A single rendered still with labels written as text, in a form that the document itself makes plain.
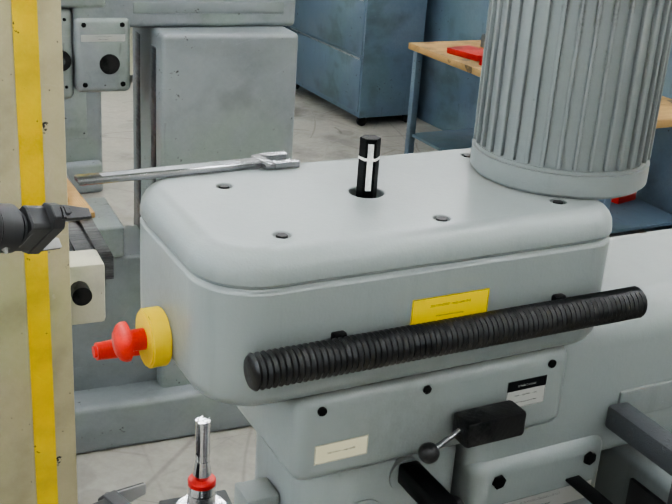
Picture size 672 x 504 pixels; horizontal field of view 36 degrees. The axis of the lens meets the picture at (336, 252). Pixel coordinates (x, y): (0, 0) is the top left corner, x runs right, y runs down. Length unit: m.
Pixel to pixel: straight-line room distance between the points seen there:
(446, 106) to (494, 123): 7.47
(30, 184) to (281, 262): 1.92
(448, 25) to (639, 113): 7.45
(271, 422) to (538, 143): 0.40
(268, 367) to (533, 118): 0.40
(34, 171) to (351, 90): 5.99
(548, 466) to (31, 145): 1.85
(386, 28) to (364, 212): 7.46
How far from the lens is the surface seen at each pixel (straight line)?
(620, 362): 1.25
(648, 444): 1.24
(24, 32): 2.71
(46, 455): 3.17
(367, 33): 8.39
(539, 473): 1.24
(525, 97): 1.12
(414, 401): 1.08
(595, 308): 1.11
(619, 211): 6.47
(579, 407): 1.24
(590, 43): 1.10
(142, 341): 1.04
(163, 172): 1.10
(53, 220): 1.91
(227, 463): 4.03
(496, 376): 1.12
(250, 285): 0.92
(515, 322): 1.04
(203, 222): 0.98
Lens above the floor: 2.24
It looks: 22 degrees down
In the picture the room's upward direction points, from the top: 4 degrees clockwise
